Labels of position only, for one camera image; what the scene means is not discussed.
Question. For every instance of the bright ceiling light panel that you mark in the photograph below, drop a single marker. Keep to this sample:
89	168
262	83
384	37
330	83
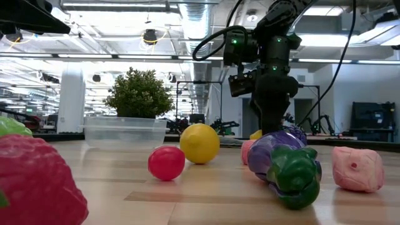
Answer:
325	40

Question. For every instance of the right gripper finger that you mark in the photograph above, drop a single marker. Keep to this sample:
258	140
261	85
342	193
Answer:
272	122

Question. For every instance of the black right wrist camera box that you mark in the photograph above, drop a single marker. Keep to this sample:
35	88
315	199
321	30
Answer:
242	84

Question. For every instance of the grey folded cloth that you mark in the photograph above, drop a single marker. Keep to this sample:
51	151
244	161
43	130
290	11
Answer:
230	142

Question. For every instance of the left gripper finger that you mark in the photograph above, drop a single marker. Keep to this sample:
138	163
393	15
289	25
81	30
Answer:
34	23

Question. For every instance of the white pillar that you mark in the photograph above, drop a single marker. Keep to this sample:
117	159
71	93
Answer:
72	97

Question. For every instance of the grey door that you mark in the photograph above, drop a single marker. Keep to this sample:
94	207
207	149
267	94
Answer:
248	118
304	109

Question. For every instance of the black background monitor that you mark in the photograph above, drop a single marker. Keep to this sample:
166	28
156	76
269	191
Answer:
197	118

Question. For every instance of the black round hanging lamp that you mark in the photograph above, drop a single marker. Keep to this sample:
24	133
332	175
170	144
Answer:
96	78
172	78

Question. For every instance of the black background robot arm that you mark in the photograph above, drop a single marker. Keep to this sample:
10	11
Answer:
178	125
325	122

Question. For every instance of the red toy strawberry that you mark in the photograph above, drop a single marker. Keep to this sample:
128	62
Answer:
37	181

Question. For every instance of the round white ceiling fixture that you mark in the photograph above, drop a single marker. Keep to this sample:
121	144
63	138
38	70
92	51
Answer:
251	17

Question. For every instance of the purple toy eggplant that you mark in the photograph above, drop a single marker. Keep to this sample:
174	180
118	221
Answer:
265	153

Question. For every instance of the black and green background robot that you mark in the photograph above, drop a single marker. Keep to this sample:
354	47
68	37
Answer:
225	125

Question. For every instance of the purple toy blackberry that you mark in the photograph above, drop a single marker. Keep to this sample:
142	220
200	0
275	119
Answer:
297	132

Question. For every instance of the black cabinet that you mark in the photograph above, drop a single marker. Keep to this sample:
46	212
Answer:
372	120

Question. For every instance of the green potted plant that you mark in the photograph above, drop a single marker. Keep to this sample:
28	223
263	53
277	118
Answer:
139	93

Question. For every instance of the small yellow toy fruit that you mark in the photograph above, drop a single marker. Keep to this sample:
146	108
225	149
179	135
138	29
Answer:
256	135

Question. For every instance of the green toy starfruit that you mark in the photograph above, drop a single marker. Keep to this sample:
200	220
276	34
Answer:
12	127

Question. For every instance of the round silver ventilation duct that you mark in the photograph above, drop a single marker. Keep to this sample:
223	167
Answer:
196	22

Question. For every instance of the long ceiling light strip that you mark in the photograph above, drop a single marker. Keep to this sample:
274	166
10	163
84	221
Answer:
143	57

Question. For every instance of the smooth pink toy fruit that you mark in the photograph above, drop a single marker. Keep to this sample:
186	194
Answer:
247	153

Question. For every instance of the clear plastic tupperware container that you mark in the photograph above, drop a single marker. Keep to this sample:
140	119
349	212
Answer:
125	137

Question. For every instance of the red toy cherry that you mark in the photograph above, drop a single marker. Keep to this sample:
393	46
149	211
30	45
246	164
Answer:
166	163

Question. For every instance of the wall air vent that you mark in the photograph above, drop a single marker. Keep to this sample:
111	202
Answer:
301	78

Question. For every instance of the black aluminium table frame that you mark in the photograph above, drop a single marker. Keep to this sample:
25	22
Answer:
392	147

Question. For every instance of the black ceiling-mounted device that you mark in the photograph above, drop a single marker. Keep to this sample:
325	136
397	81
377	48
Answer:
150	36

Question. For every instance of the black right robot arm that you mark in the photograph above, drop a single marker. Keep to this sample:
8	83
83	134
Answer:
275	50

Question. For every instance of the bumpy pink toy fruit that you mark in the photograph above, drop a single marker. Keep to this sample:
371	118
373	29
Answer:
357	170

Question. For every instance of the black metal rig frame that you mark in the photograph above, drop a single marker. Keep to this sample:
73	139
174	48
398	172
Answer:
309	85

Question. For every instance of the large yellow toy lemon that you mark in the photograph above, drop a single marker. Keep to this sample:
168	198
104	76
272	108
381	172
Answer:
199	143

